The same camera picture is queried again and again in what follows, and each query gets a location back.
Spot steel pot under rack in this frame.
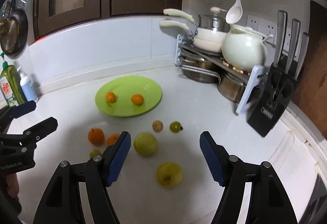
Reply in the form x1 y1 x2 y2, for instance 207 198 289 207
218 73 246 103

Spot green plastic plate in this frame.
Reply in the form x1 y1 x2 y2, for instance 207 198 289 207
95 75 162 118

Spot brass mesh strainer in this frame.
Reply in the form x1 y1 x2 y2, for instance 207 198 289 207
1 18 19 54

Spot small orange kumquat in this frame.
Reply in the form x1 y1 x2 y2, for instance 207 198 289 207
105 92 116 103
131 94 144 105

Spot white metal pot rack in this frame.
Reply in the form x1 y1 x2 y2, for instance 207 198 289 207
175 33 268 115

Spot small orange kumquat left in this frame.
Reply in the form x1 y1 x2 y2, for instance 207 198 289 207
105 92 116 103

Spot cream saucepan upper handle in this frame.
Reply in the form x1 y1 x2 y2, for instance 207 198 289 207
162 8 228 53

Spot round metal steamer plate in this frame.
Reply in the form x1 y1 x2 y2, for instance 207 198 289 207
1 0 28 17

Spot small green lime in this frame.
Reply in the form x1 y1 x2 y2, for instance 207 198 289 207
89 149 102 159

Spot brown wooden cutting board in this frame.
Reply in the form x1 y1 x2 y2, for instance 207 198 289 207
293 1 327 137

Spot white hanging ladle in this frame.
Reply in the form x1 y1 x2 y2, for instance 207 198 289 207
226 0 243 25

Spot green dish soap bottle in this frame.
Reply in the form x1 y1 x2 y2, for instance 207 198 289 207
1 52 27 107

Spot white wall power sockets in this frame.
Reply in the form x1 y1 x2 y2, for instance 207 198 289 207
247 15 291 52

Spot large orange tangerine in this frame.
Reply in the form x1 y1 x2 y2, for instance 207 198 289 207
87 128 105 145

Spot small orange kumquat right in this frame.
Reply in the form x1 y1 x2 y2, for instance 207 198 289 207
131 94 144 105

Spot small green grape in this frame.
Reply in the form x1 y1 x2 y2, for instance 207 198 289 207
170 122 183 133

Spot person's left hand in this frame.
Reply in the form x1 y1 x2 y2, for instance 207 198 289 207
6 174 19 198

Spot steel knife handle middle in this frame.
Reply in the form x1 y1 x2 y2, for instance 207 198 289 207
284 18 300 74

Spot steel knife handle right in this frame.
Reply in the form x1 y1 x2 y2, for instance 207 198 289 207
294 32 309 80

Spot yellow-green apple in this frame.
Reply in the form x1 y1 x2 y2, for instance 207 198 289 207
156 162 184 187

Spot steel pot with lid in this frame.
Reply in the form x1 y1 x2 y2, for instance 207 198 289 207
198 6 230 32

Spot steel knife handle left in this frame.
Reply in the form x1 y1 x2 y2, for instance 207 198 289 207
273 10 288 68

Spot white ceramic pot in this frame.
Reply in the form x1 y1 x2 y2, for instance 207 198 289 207
222 25 273 73

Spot white blue pump bottle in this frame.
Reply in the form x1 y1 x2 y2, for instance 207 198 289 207
17 66 38 103

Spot black frying pan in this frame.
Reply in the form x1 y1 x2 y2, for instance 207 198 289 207
1 9 28 59

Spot steel knife handle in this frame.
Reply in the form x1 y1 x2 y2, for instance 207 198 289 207
284 18 300 74
294 32 309 80
273 10 288 68

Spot black knife block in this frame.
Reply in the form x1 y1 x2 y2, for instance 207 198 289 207
247 55 301 137

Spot small brown longan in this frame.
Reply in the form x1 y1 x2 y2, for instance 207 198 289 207
152 120 164 132

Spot steel pan under rack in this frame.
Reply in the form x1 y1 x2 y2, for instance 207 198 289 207
179 50 221 84

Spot large green apple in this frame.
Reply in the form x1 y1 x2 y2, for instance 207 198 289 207
134 133 158 157

